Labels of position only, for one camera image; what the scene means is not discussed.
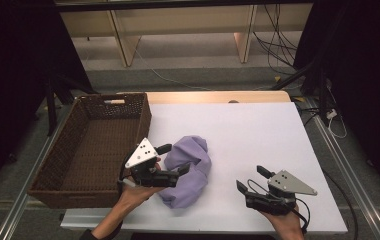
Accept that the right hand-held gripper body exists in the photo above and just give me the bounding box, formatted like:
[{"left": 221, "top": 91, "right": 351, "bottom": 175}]
[{"left": 244, "top": 169, "right": 319, "bottom": 217}]

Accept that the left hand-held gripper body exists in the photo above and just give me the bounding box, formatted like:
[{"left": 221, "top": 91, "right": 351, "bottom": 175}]
[{"left": 119, "top": 137, "right": 181, "bottom": 189}]

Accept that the purple cloth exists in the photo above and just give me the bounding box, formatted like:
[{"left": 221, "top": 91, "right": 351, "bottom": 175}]
[{"left": 157, "top": 134, "right": 213, "bottom": 210}]

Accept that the brown woven basket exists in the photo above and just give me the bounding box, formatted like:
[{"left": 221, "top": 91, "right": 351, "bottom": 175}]
[{"left": 27, "top": 92, "right": 153, "bottom": 210}]

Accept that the person's right hand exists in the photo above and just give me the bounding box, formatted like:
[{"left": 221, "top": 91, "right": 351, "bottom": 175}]
[{"left": 260, "top": 204, "right": 306, "bottom": 240}]

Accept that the person's left hand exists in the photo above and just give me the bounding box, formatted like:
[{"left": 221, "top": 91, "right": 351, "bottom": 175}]
[{"left": 116, "top": 157, "right": 166, "bottom": 214}]

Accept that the white table mat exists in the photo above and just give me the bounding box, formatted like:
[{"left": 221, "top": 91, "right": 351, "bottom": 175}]
[{"left": 60, "top": 102, "right": 349, "bottom": 234}]

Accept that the black metal stand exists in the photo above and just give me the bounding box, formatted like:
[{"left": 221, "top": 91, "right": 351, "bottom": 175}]
[
  {"left": 270, "top": 59, "right": 316, "bottom": 92},
  {"left": 43, "top": 74, "right": 100, "bottom": 138}
]

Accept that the light wooden desk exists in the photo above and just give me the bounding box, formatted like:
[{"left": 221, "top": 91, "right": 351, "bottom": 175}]
[{"left": 53, "top": 0, "right": 312, "bottom": 68}]

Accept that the black curtain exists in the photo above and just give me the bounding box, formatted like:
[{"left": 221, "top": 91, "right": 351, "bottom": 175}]
[
  {"left": 0, "top": 0, "right": 94, "bottom": 201},
  {"left": 292, "top": 0, "right": 380, "bottom": 204}
]

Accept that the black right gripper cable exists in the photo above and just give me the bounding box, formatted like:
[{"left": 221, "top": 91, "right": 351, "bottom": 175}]
[{"left": 247, "top": 179, "right": 312, "bottom": 235}]

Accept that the thick black floor cable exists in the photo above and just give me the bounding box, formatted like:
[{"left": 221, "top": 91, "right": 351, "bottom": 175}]
[{"left": 322, "top": 169, "right": 360, "bottom": 240}]

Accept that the aluminium frame rail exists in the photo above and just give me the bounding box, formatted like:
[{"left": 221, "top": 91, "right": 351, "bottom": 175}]
[
  {"left": 0, "top": 99, "right": 79, "bottom": 240},
  {"left": 302, "top": 97, "right": 380, "bottom": 240}
]

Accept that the thin white floor cable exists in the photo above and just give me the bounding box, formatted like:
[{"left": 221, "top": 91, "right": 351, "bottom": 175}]
[{"left": 133, "top": 48, "right": 214, "bottom": 92}]

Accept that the white plug with cable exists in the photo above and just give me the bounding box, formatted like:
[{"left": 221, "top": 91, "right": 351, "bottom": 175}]
[{"left": 325, "top": 109, "right": 349, "bottom": 140}]

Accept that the bundle of black cables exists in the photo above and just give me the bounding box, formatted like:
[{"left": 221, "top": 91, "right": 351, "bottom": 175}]
[{"left": 252, "top": 3, "right": 300, "bottom": 77}]

